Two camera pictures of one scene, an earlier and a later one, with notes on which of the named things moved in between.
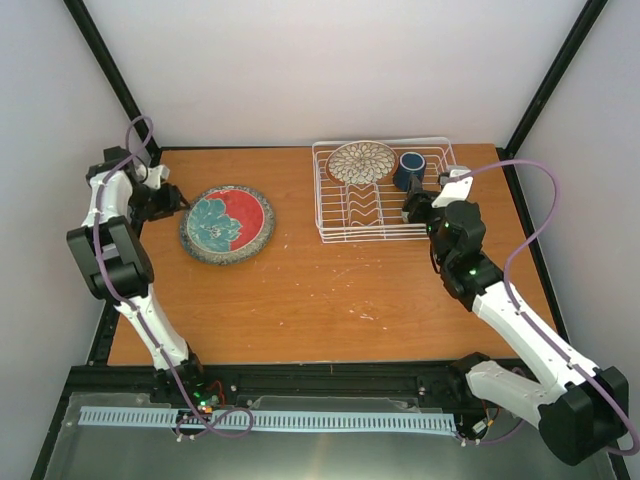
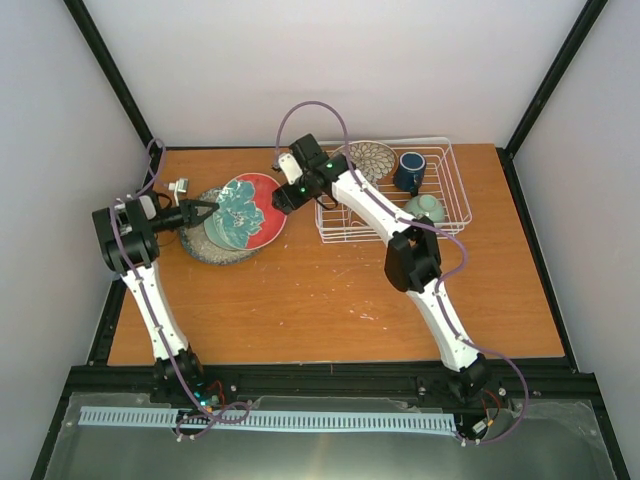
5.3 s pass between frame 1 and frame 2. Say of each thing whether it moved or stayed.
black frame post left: stayed
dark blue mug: stayed
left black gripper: moved
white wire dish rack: stayed
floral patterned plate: stayed
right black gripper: moved
